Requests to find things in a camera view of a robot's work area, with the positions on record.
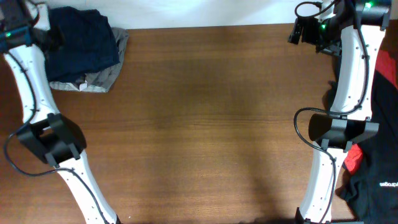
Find dark blue shorts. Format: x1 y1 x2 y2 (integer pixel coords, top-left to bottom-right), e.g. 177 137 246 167
45 6 119 83

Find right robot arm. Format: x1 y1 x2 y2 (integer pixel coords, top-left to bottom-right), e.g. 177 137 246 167
288 0 392 223

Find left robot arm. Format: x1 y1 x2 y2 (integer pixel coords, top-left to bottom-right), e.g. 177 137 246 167
1 1 120 223

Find red garment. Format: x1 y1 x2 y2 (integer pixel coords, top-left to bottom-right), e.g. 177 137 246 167
344 50 397 175

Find grey folded shorts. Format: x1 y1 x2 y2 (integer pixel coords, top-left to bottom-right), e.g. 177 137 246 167
49 27 129 93

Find black garment with logo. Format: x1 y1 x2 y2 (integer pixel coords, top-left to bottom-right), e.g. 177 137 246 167
338 71 397 223

